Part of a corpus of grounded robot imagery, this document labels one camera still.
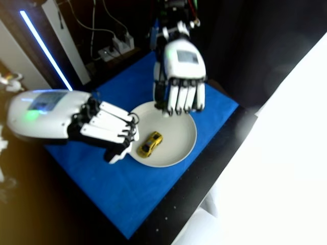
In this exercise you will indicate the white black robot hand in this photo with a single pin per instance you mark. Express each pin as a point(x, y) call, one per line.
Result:
point(184, 69)
point(46, 114)

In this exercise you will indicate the blue-white LED light strip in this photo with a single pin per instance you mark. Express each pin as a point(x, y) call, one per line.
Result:
point(46, 51)

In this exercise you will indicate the white power strip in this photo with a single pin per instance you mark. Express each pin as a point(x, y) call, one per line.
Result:
point(124, 42)
point(107, 53)

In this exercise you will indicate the yellow toy car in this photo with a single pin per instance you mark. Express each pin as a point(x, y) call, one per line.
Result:
point(150, 144)

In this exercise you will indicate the white curtain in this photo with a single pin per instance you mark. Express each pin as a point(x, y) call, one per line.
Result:
point(281, 153)

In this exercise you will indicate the white round plate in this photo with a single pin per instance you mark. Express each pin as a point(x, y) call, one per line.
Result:
point(173, 143)

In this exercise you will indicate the dark curtain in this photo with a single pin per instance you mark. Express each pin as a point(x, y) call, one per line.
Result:
point(255, 38)

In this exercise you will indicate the blue table cloth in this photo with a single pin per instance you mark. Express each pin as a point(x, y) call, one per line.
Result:
point(115, 191)

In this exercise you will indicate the white upright panel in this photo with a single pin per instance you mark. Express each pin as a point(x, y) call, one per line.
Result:
point(66, 38)

